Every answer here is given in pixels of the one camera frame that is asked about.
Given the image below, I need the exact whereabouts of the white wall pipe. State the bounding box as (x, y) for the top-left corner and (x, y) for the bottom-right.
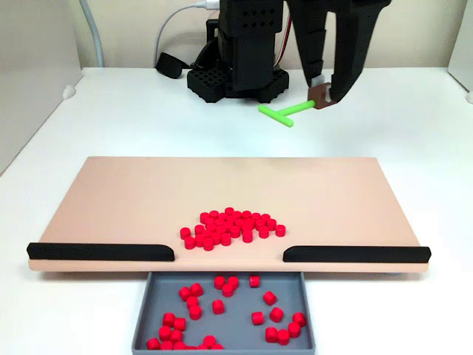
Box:
(77, 0), (106, 68)

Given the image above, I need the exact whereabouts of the black table clamp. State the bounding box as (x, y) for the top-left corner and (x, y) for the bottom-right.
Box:
(191, 18), (222, 71)

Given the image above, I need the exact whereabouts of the white side panel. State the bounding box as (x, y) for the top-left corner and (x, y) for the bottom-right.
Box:
(447, 0), (473, 93)
(0, 0), (83, 177)

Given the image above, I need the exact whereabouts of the pink flat board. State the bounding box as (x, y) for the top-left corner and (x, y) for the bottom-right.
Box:
(28, 155), (432, 275)

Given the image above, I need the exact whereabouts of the grey tray container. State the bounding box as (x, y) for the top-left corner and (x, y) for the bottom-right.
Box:
(131, 271), (317, 351)

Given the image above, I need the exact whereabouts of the green T-shaped pusher tool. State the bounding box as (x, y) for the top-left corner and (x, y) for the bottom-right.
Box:
(257, 83), (339, 129)

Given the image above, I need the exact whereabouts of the white USB cable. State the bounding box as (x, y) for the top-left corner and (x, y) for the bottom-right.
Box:
(153, 0), (222, 70)

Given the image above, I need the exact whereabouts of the red white black servo cable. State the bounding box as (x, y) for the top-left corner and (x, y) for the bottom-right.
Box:
(273, 0), (295, 70)

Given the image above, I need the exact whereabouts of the black foam rail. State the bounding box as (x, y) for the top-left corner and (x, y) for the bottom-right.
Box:
(26, 242), (175, 263)
(282, 245), (432, 264)

